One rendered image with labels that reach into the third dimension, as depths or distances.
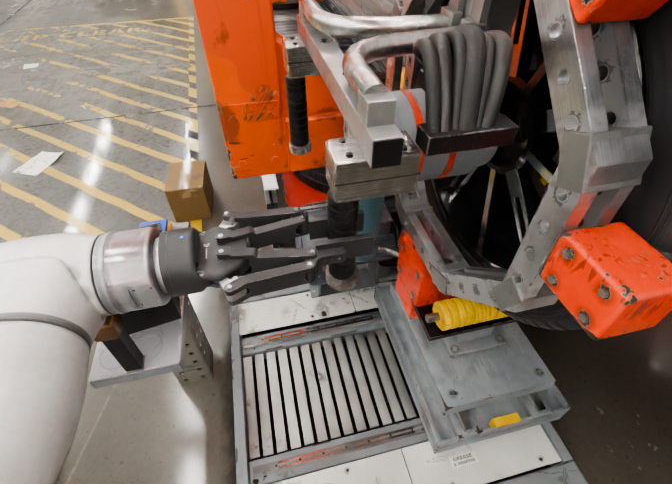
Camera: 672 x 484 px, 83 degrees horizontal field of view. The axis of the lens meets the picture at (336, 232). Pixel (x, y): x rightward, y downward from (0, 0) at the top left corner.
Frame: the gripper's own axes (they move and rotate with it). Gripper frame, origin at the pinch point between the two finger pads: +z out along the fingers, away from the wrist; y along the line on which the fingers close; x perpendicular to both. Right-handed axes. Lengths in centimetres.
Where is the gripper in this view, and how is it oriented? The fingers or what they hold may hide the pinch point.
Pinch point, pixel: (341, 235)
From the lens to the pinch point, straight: 46.1
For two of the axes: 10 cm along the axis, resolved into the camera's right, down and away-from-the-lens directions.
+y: 2.3, 6.7, -7.0
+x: 0.0, -7.2, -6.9
